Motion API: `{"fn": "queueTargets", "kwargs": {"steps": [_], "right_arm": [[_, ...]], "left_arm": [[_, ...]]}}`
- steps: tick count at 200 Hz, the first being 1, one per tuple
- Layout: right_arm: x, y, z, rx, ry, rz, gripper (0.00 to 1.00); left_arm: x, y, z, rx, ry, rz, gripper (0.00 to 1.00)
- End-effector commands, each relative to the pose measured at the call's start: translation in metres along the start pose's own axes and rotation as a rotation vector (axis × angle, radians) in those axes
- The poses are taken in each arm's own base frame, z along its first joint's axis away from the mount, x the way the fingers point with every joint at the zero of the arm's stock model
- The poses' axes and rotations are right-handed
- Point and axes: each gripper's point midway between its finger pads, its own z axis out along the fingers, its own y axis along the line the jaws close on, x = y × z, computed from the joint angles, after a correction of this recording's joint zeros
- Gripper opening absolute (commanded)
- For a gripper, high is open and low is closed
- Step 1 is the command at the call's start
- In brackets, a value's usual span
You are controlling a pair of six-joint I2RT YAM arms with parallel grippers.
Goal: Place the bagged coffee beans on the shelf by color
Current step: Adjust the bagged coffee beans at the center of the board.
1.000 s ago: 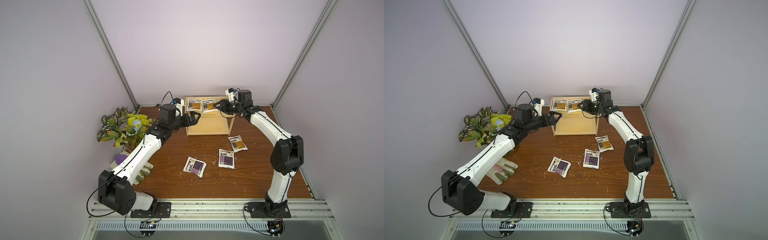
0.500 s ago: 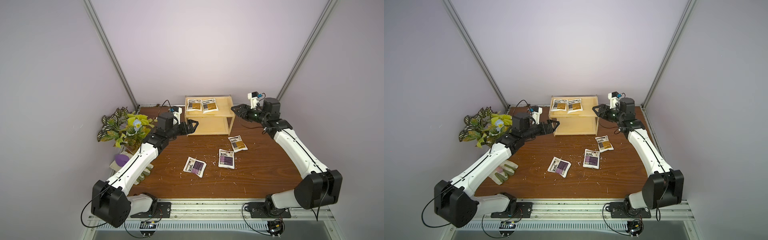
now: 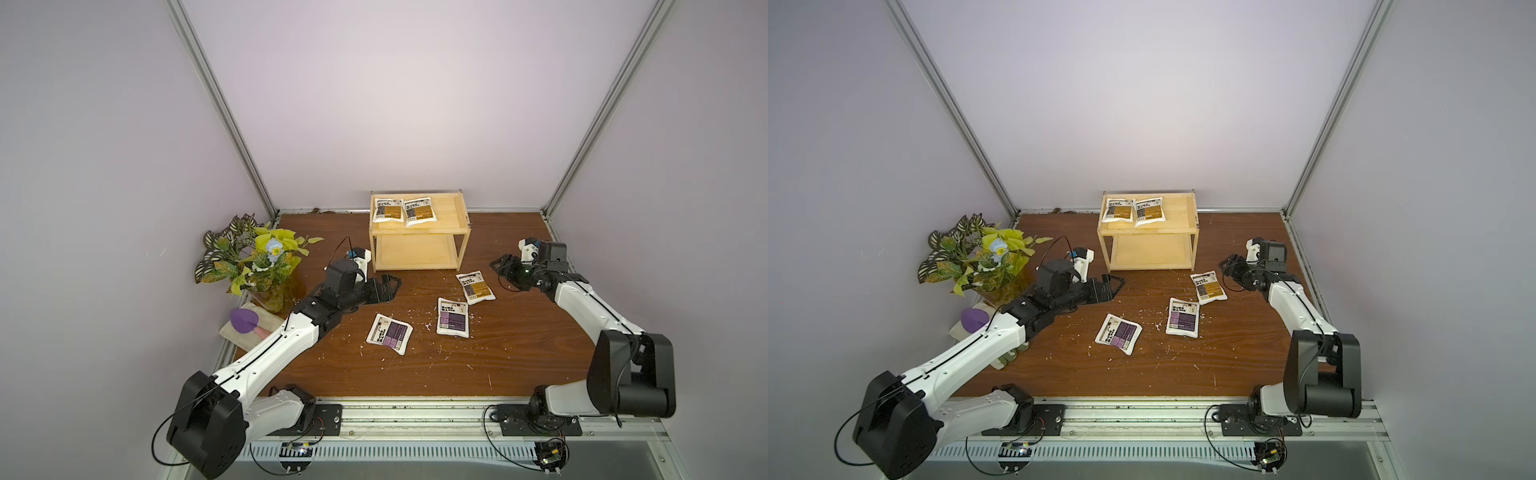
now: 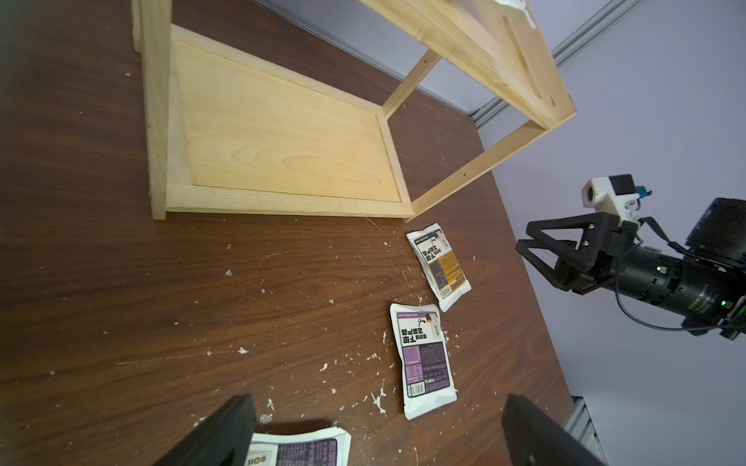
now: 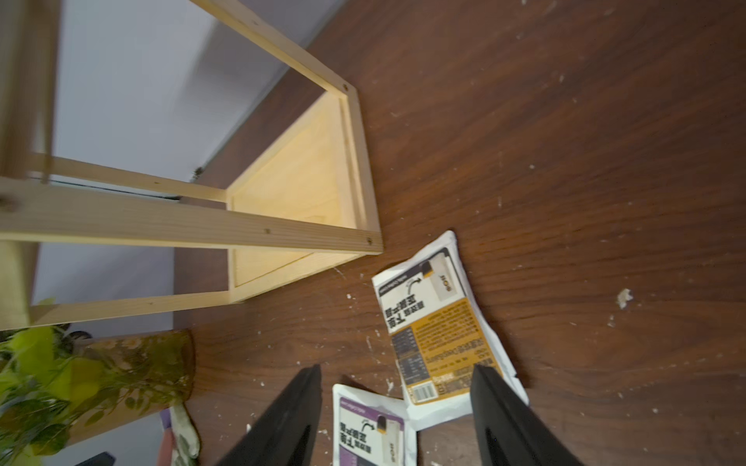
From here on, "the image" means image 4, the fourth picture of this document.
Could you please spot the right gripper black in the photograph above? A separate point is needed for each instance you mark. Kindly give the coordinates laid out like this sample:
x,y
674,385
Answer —
x,y
587,246

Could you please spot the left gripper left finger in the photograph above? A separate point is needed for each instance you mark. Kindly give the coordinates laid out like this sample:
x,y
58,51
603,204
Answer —
x,y
224,438

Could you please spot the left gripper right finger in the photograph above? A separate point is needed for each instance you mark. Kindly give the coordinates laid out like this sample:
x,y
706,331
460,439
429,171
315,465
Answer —
x,y
533,438

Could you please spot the purple coffee bag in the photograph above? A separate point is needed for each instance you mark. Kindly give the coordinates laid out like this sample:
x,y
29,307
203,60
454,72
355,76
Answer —
x,y
325,447
427,379

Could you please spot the yellow coffee bag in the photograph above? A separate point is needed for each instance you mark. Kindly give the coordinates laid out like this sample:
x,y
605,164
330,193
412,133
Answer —
x,y
440,265
519,9

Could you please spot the light wooden two-tier shelf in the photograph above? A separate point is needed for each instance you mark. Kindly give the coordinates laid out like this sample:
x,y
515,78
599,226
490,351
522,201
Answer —
x,y
231,133

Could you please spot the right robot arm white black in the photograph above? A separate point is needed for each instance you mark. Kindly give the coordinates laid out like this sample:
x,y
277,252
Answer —
x,y
704,283

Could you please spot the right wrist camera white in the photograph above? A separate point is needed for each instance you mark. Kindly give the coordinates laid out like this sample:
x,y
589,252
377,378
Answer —
x,y
616,195

